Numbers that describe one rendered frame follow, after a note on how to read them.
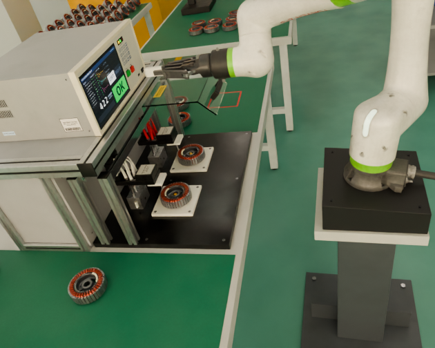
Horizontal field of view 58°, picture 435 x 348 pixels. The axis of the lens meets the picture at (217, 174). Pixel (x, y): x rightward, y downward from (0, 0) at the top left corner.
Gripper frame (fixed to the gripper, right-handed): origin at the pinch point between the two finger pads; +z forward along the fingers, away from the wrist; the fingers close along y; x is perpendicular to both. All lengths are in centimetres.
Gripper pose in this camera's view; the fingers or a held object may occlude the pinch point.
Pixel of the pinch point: (155, 71)
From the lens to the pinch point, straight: 137.5
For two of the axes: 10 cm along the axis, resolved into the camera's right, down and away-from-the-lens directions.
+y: 1.7, -6.3, 7.5
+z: -9.7, 0.4, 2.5
